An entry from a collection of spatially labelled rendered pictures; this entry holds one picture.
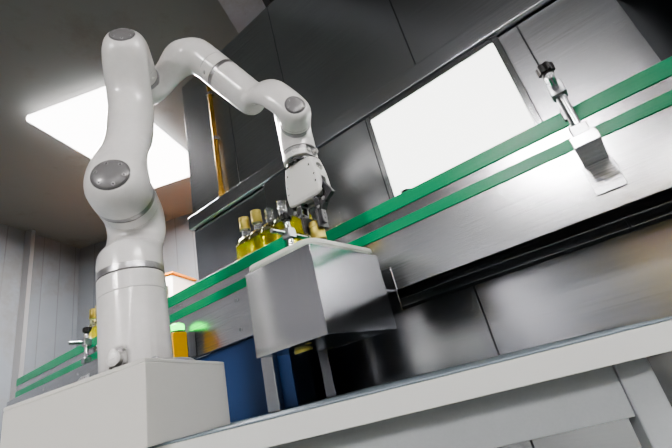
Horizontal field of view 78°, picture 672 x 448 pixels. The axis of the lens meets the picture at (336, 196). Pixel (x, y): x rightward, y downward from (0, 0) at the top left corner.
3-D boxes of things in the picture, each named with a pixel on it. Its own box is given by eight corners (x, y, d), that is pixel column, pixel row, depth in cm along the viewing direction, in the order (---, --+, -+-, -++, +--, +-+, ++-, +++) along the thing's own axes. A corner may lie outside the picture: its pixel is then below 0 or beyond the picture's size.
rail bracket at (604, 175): (629, 186, 70) (568, 84, 79) (621, 159, 57) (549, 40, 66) (598, 198, 72) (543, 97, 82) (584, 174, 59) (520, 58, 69)
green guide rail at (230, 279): (291, 266, 102) (286, 236, 105) (289, 265, 101) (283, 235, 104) (17, 397, 187) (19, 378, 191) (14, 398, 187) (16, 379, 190)
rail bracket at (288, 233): (327, 262, 106) (317, 218, 111) (280, 256, 93) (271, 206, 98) (318, 266, 107) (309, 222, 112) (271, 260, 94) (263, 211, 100)
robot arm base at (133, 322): (167, 358, 64) (156, 249, 72) (45, 396, 63) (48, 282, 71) (210, 366, 81) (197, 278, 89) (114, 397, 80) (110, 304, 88)
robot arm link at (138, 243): (85, 276, 73) (83, 166, 84) (118, 304, 89) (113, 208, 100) (157, 261, 77) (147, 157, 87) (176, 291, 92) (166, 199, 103)
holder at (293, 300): (410, 327, 87) (389, 257, 93) (328, 333, 65) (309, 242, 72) (346, 347, 95) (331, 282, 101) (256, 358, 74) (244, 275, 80)
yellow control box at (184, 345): (197, 358, 112) (195, 330, 115) (172, 361, 106) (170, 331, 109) (182, 364, 115) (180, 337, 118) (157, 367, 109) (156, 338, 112)
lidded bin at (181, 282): (200, 306, 381) (197, 279, 392) (175, 300, 345) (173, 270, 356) (154, 320, 387) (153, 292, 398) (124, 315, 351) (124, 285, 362)
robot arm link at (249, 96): (228, 31, 101) (321, 102, 94) (236, 77, 115) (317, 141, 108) (199, 50, 97) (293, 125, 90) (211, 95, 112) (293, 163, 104)
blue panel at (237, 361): (345, 393, 104) (330, 323, 111) (297, 406, 91) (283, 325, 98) (65, 461, 182) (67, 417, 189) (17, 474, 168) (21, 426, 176)
